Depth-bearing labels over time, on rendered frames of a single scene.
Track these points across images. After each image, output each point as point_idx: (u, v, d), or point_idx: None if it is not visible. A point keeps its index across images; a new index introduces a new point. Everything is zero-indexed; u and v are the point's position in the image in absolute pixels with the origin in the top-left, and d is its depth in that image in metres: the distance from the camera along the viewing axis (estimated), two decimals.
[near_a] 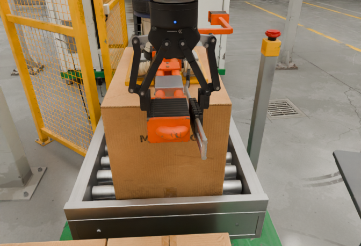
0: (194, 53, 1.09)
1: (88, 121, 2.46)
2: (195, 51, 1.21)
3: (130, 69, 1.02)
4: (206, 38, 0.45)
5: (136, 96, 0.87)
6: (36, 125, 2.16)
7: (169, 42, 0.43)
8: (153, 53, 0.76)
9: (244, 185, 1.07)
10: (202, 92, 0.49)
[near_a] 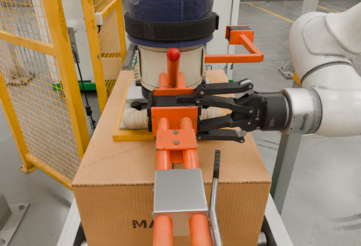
0: None
1: None
2: (209, 80, 0.92)
3: (123, 112, 0.74)
4: (248, 87, 0.50)
5: (128, 162, 0.59)
6: (19, 151, 1.87)
7: None
8: (152, 111, 0.48)
9: None
10: (194, 100, 0.51)
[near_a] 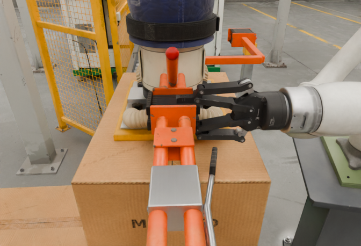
0: None
1: (100, 111, 2.84)
2: (211, 82, 0.92)
3: None
4: (248, 86, 0.50)
5: (128, 161, 0.59)
6: (57, 114, 2.54)
7: None
8: (151, 109, 0.48)
9: None
10: (194, 100, 0.51)
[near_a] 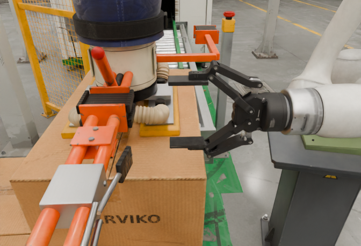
0: (167, 86, 0.81)
1: None
2: None
3: None
4: (255, 86, 0.50)
5: None
6: (42, 100, 2.52)
7: None
8: (80, 108, 0.49)
9: (202, 125, 1.43)
10: (207, 78, 0.49)
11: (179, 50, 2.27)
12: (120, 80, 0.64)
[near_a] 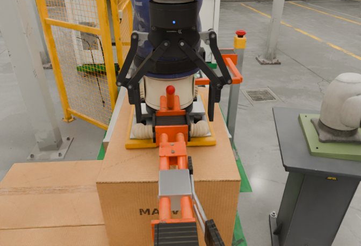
0: (200, 103, 1.01)
1: (103, 104, 3.01)
2: (200, 96, 1.12)
3: (131, 125, 0.94)
4: (206, 35, 0.44)
5: (136, 165, 0.80)
6: (63, 106, 2.71)
7: (169, 42, 0.43)
8: (156, 129, 0.68)
9: None
10: (213, 86, 0.48)
11: None
12: None
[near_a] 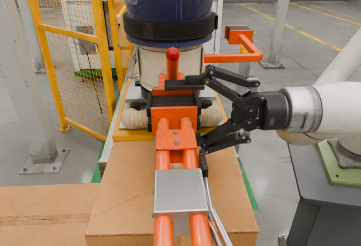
0: (209, 87, 0.80)
1: (101, 112, 2.89)
2: None
3: (122, 113, 0.73)
4: (253, 85, 0.50)
5: (133, 211, 0.67)
6: (58, 115, 2.59)
7: None
8: (152, 111, 0.47)
9: None
10: (203, 82, 0.49)
11: None
12: None
